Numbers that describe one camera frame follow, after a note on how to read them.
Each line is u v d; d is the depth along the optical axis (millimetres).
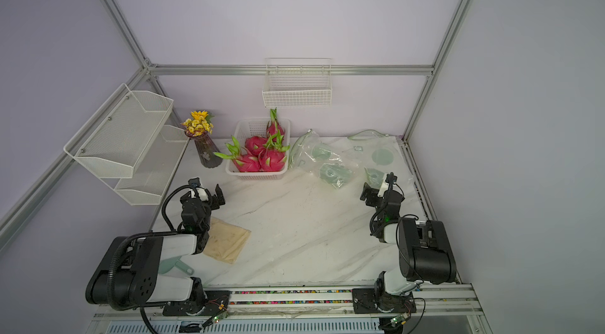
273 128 1110
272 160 955
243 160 976
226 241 863
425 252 466
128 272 441
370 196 843
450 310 733
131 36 831
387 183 811
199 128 928
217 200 855
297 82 954
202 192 782
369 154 1105
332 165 1119
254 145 1034
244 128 1166
